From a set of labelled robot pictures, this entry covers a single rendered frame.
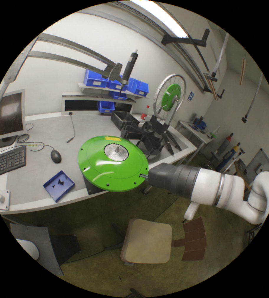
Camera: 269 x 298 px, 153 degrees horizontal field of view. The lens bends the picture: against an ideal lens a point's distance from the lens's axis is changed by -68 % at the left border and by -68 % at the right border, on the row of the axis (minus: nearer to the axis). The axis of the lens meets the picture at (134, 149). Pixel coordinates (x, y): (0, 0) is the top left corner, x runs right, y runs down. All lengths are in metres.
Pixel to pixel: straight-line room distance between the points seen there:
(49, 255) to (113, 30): 1.66
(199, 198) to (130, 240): 0.64
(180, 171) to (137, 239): 0.65
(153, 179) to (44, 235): 0.52
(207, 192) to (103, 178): 0.29
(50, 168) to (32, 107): 0.82
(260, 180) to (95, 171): 0.43
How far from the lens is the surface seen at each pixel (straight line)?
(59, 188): 0.51
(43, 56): 0.35
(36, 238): 0.58
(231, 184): 0.21
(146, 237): 0.82
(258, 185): 0.24
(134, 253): 0.79
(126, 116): 1.17
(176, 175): 0.22
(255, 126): 5.08
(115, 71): 0.48
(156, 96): 0.86
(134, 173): 0.38
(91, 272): 1.45
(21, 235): 0.64
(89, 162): 0.37
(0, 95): 0.36
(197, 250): 0.83
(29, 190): 0.57
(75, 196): 0.48
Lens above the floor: 1.36
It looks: 36 degrees down
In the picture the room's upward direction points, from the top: 25 degrees clockwise
